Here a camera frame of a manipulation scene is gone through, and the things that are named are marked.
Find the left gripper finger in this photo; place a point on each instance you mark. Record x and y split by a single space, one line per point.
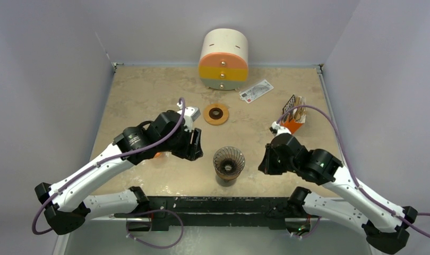
192 155
196 142

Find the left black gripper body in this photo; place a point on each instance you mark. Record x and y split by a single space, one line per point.
182 141

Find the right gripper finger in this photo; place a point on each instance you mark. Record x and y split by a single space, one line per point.
276 169
264 165

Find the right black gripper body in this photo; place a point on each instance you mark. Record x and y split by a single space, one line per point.
272 156

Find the clear glass dripper cone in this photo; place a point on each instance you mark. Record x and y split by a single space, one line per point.
228 162

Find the glass carafe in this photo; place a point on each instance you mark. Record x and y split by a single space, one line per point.
225 183

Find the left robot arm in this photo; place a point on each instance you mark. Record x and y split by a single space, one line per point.
67 204

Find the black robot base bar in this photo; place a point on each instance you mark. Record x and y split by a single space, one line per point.
274 213

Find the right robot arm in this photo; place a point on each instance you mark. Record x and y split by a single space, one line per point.
383 223

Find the orange coffee filter box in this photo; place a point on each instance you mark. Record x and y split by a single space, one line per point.
296 118

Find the white printed packet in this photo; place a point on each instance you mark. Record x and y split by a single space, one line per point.
256 91

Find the round three-drawer storage box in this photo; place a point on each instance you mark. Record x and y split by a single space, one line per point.
223 63

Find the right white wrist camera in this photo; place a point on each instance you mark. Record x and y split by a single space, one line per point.
276 129

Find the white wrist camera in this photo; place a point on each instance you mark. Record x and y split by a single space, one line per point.
276 129
190 115

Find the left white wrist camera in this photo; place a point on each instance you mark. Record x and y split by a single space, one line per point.
190 115

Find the light wooden ring coaster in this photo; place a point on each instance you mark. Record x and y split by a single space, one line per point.
216 114

